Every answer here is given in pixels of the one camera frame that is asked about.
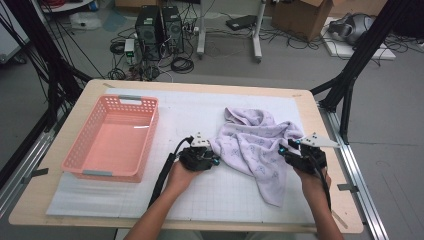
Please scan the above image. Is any lavender printed towel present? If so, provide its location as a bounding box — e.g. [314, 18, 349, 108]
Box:
[209, 107, 305, 208]

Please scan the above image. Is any open cardboard box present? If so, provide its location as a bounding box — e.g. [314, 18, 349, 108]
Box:
[270, 0, 334, 43]

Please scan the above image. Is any aluminium rail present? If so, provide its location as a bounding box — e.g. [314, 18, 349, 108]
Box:
[318, 103, 390, 240]
[0, 108, 69, 219]

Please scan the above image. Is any white cabinet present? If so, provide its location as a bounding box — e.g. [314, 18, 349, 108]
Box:
[0, 0, 30, 64]

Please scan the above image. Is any silver grey device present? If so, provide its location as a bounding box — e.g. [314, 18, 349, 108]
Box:
[328, 12, 376, 46]

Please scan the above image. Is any person's right hand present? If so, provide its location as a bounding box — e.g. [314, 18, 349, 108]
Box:
[294, 167, 333, 201]

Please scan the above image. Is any small white box green light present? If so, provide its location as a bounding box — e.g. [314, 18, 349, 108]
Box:
[123, 38, 136, 65]

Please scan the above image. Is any flat black device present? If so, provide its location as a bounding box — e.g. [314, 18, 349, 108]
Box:
[225, 14, 259, 32]

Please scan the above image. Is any coiled black cable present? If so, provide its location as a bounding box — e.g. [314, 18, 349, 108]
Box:
[170, 56, 195, 75]

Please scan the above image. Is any hand-held gripper black cable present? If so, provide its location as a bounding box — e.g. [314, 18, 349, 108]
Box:
[147, 135, 194, 209]
[313, 156, 333, 211]

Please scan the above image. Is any clear plastic bag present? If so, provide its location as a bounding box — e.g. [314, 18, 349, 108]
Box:
[69, 11, 103, 31]

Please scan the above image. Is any slim black computer tower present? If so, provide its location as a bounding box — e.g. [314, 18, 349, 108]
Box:
[161, 5, 185, 54]

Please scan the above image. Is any grey metal bracket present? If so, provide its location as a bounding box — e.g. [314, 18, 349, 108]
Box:
[21, 167, 50, 184]
[337, 183, 360, 194]

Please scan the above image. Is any white grid mat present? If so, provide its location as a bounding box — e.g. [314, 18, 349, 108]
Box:
[45, 87, 323, 224]

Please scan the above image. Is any round white table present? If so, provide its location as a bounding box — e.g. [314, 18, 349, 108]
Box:
[39, 0, 94, 14]

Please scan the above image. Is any right hand-held gripper black cable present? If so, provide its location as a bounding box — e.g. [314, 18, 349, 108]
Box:
[313, 156, 333, 211]

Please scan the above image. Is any black metal frame strut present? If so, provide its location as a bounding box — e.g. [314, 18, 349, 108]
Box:
[309, 0, 424, 146]
[0, 0, 94, 191]

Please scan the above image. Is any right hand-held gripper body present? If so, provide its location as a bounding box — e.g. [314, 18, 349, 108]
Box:
[283, 132, 341, 176]

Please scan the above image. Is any left hand-held gripper black cable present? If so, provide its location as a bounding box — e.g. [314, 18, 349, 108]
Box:
[147, 135, 194, 209]

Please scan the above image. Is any person's left hand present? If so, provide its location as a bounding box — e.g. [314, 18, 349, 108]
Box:
[165, 160, 201, 197]

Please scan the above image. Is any pink plastic basket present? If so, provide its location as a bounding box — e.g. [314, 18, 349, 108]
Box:
[61, 94, 160, 184]

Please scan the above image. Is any white foam board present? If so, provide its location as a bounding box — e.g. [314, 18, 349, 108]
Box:
[320, 16, 398, 61]

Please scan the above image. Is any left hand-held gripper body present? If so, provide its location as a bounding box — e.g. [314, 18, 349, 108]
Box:
[178, 131, 214, 172]

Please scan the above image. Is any white stand leg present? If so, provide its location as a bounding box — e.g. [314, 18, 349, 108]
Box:
[196, 0, 207, 60]
[252, 0, 268, 64]

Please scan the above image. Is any large black computer tower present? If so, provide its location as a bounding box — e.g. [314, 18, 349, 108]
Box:
[134, 5, 164, 62]

